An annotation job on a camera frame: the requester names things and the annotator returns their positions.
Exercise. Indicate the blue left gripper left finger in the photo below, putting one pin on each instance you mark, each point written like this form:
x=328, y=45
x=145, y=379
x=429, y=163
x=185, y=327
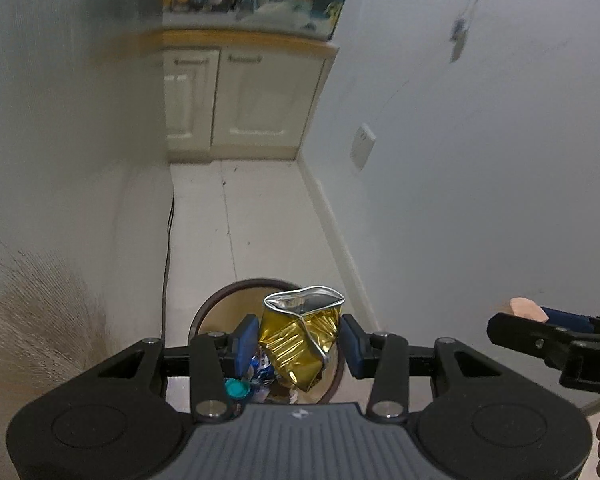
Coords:
x=215, y=357

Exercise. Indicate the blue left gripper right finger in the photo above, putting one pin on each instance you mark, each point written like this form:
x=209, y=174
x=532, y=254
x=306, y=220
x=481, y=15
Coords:
x=385, y=359

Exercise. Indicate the teal bottle cap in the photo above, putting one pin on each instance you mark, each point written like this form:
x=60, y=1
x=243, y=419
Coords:
x=237, y=390

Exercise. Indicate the crushed blue pepsi can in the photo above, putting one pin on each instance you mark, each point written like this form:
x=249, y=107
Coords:
x=262, y=370

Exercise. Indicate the gold foil wrapper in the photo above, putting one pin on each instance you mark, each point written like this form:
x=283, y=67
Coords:
x=298, y=330

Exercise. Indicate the beige trash bin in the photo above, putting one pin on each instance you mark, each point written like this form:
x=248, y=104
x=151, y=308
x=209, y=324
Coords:
x=226, y=308

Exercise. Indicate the cream floor cabinet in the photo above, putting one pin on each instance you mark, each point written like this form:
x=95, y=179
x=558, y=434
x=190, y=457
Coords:
x=240, y=95

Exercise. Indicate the white wall socket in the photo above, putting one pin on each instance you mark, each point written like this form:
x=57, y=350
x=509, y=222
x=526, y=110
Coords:
x=362, y=145

